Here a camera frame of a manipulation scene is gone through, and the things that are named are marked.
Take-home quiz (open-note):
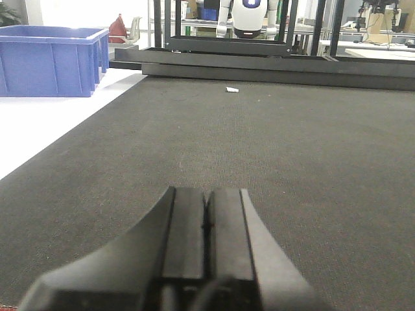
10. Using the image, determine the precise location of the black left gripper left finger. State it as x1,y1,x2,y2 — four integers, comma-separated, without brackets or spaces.
18,187,204,310

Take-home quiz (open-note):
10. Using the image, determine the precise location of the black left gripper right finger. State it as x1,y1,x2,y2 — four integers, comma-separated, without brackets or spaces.
208,189,324,310

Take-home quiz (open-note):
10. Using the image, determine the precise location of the dark grey table mat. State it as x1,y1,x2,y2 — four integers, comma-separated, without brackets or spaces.
1,78,414,310

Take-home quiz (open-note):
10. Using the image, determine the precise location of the small white paper scrap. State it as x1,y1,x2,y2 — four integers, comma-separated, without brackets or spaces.
226,87,239,93

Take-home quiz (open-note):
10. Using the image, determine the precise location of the white plastic chair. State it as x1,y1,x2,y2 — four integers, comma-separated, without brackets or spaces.
124,16,141,45

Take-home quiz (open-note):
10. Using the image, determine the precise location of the red bag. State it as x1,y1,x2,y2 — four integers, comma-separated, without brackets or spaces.
108,14,128,44

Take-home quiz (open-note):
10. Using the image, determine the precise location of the blue plastic crate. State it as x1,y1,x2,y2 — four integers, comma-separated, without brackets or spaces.
1,25,109,97

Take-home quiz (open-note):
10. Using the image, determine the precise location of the white humanoid robot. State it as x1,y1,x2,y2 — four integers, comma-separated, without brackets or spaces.
216,0,278,40

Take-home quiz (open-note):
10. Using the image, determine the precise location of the white work desk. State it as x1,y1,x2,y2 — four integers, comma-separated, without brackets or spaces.
336,31,414,56

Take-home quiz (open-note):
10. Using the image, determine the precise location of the green potted plant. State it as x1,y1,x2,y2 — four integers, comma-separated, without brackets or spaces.
0,1,21,27

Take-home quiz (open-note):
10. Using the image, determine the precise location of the black metal frame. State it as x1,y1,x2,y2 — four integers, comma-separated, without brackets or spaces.
110,1,414,91

